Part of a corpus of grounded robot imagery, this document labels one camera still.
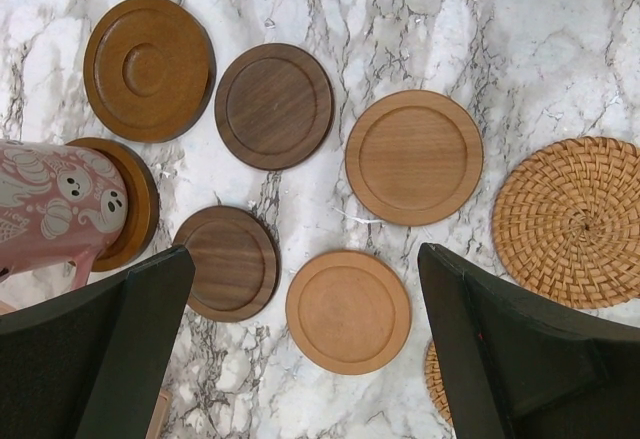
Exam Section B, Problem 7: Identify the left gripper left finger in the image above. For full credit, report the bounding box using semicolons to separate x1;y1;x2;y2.
1;246;195;438

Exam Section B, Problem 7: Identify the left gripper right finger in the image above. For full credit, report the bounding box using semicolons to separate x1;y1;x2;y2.
417;243;639;438

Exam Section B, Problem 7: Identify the woven rattan coaster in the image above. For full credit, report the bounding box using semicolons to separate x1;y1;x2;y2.
491;136;639;309
424;341;453;425

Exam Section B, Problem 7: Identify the peach mesh file organizer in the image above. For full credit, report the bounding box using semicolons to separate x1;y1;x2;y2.
146;389;172;439

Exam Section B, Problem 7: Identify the red pink mug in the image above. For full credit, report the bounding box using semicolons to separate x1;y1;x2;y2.
1;140;128;289

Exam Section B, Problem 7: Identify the brown ringed wooden coaster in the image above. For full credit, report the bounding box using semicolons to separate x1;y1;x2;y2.
67;137;159;272

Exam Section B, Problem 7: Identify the light wooden coaster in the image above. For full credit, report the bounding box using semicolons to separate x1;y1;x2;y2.
286;250;411;375
345;90;483;226

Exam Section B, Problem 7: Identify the dark brown wooden coaster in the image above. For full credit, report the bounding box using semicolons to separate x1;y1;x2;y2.
173;206;280;322

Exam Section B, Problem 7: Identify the light wooden front coaster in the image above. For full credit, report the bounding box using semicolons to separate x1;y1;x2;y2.
345;90;483;226

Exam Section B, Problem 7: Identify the dark walnut coaster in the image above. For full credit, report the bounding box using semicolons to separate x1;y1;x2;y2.
214;43;335;171

